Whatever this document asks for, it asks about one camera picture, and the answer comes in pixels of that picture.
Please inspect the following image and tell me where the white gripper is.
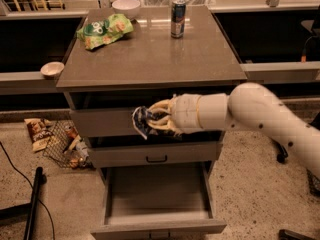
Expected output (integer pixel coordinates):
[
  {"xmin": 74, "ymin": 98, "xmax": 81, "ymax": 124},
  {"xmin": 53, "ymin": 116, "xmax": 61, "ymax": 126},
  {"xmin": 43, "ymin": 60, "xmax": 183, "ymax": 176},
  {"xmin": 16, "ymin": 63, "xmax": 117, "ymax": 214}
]
[{"xmin": 147, "ymin": 94, "xmax": 202, "ymax": 134}]

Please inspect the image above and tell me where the blue chip bag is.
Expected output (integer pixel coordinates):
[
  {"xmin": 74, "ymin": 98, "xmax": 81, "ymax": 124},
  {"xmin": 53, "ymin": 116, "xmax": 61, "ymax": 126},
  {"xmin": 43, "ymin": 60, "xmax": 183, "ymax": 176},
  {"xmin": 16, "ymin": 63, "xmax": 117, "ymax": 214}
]
[{"xmin": 131, "ymin": 106, "xmax": 170, "ymax": 140}]

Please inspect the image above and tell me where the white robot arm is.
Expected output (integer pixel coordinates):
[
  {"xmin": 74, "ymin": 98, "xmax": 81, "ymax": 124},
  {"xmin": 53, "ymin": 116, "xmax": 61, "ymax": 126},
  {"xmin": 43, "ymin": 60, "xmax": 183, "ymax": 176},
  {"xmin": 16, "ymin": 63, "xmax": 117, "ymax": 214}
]
[{"xmin": 147, "ymin": 83, "xmax": 320, "ymax": 178}]

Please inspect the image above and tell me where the middle grey drawer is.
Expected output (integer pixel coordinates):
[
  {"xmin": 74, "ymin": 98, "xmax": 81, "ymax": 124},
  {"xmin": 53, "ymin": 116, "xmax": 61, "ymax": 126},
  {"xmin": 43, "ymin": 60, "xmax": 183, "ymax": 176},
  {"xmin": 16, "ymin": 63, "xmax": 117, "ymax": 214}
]
[{"xmin": 89, "ymin": 141, "xmax": 222, "ymax": 168}]

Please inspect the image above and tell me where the grey drawer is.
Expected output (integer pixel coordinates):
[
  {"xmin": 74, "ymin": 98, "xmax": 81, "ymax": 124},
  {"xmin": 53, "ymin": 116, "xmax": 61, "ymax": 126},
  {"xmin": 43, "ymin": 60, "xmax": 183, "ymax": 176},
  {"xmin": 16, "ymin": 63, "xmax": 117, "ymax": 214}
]
[
  {"xmin": 89, "ymin": 141, "xmax": 222, "ymax": 168},
  {"xmin": 71, "ymin": 102, "xmax": 237, "ymax": 137},
  {"xmin": 92, "ymin": 162, "xmax": 226, "ymax": 240}
]

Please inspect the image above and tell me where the grey drawer cabinet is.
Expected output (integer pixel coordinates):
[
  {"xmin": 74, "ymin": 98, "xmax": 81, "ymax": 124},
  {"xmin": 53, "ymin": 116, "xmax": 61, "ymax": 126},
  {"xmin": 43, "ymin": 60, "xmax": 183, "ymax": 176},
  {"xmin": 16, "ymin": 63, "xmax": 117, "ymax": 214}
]
[{"xmin": 55, "ymin": 5, "xmax": 248, "ymax": 240}]

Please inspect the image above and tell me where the top grey drawer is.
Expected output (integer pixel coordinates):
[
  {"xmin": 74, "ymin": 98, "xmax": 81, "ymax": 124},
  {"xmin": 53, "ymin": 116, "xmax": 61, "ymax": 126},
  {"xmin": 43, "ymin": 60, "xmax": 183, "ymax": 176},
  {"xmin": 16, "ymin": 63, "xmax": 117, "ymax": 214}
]
[{"xmin": 71, "ymin": 102, "xmax": 237, "ymax": 137}]

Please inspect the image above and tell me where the bottom grey drawer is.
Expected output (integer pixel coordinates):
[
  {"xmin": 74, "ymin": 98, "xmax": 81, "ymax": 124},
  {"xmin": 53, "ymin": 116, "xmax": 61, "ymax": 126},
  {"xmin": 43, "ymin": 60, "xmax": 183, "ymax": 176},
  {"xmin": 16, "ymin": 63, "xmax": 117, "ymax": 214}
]
[{"xmin": 92, "ymin": 162, "xmax": 226, "ymax": 240}]

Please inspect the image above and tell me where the green chip bag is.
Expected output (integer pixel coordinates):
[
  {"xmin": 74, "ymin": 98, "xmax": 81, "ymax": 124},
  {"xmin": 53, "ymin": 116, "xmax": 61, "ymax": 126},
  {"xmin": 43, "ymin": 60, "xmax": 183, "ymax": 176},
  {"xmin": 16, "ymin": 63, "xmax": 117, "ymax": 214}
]
[{"xmin": 76, "ymin": 14, "xmax": 134, "ymax": 50}]

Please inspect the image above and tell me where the white bowl on counter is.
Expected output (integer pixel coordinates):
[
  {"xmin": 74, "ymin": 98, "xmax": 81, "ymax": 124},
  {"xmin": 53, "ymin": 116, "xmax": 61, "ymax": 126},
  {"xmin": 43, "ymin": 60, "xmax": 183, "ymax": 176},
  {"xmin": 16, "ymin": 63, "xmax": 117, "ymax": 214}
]
[{"xmin": 112, "ymin": 0, "xmax": 141, "ymax": 20}]

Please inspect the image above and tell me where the brown snack bag on floor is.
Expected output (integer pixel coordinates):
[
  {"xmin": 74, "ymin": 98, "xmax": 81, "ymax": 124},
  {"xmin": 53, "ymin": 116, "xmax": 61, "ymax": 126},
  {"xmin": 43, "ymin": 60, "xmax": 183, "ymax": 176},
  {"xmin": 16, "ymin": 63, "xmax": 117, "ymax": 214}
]
[{"xmin": 24, "ymin": 118, "xmax": 54, "ymax": 152}]

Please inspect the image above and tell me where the dark energy drink can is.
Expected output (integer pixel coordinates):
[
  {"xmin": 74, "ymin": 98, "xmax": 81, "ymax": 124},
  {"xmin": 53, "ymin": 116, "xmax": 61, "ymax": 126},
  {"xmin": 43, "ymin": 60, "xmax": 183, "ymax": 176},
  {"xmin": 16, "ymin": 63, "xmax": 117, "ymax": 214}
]
[{"xmin": 171, "ymin": 0, "xmax": 186, "ymax": 38}]

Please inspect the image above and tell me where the black stand leg right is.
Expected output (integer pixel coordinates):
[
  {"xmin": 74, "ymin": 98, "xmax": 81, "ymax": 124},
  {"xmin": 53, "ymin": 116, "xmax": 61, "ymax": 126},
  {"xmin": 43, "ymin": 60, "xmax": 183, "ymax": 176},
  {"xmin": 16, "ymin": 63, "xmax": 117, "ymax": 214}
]
[{"xmin": 273, "ymin": 141, "xmax": 288, "ymax": 164}]

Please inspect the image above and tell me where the black stand leg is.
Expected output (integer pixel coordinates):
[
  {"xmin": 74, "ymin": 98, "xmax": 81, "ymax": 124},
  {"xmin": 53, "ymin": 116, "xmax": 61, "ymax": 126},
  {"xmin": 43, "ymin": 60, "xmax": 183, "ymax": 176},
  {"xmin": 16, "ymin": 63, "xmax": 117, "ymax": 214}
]
[
  {"xmin": 273, "ymin": 141, "xmax": 288, "ymax": 164},
  {"xmin": 0, "ymin": 167, "xmax": 46, "ymax": 240}
]

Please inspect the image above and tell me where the black stand leg left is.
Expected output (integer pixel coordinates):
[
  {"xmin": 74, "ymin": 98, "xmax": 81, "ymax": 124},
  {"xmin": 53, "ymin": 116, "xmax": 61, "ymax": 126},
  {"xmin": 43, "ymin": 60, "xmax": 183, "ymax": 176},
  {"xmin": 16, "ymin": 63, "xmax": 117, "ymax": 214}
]
[{"xmin": 0, "ymin": 167, "xmax": 46, "ymax": 240}]

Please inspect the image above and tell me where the black object bottom right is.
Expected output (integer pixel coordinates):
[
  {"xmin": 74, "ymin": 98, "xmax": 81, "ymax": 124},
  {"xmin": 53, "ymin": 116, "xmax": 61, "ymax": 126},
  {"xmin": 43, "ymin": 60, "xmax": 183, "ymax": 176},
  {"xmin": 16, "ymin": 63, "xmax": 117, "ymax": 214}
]
[{"xmin": 278, "ymin": 229, "xmax": 316, "ymax": 240}]

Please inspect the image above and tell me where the wire mesh basket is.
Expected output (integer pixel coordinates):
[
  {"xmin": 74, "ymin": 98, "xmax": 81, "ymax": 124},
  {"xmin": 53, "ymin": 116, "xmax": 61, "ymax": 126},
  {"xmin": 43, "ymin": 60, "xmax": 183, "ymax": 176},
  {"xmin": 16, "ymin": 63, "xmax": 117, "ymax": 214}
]
[{"xmin": 43, "ymin": 120, "xmax": 92, "ymax": 169}]

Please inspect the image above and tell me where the black floor cable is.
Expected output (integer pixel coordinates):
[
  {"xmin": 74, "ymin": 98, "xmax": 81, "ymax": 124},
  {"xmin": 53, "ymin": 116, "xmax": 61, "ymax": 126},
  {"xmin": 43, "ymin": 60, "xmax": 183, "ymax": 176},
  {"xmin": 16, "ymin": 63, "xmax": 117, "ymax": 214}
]
[{"xmin": 0, "ymin": 141, "xmax": 56, "ymax": 240}]

